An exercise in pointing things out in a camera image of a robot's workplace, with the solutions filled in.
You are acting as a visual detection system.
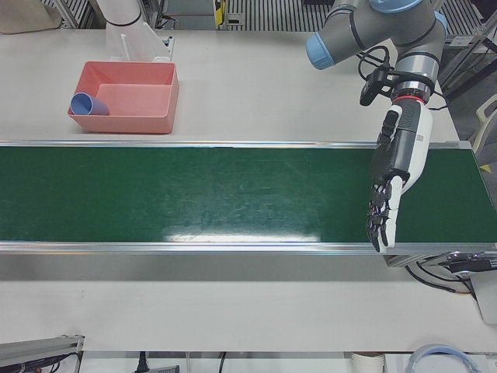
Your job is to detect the white chair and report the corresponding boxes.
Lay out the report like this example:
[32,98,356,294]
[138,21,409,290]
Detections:
[470,96,497,153]

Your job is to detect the coiled blue white tube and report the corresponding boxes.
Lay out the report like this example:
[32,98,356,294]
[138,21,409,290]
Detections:
[405,343,478,373]

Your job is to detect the white bracket base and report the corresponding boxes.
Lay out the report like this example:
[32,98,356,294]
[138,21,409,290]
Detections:
[105,21,174,63]

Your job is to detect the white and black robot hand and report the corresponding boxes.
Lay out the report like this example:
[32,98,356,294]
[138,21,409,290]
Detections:
[367,99,434,254]

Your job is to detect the stack of white paper cups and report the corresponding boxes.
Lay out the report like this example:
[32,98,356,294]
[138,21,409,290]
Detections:
[350,351,386,373]

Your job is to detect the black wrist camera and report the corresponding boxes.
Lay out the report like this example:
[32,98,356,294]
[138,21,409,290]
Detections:
[359,68,391,106]

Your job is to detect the pink plastic box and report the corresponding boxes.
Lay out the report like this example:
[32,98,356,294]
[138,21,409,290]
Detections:
[68,61,180,135]

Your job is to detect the blue plastic cup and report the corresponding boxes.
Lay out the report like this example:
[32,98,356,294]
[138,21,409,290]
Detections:
[70,92,110,117]

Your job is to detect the green conveyor belt, aluminium rails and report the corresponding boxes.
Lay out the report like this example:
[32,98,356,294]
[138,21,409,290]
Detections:
[0,140,497,260]

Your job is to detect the aluminium profile bar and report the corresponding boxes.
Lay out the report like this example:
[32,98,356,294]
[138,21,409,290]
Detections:
[0,334,86,373]

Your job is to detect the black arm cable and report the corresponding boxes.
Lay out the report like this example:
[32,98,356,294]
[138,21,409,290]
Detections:
[356,45,450,113]

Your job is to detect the white cylindrical column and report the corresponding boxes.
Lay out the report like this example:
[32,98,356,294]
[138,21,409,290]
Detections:
[92,0,143,26]

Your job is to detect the yellow plastic part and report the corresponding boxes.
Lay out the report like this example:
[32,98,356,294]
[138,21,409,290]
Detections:
[214,0,228,29]

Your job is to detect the black conveyor cable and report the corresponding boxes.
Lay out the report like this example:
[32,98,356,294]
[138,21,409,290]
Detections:
[405,262,478,295]

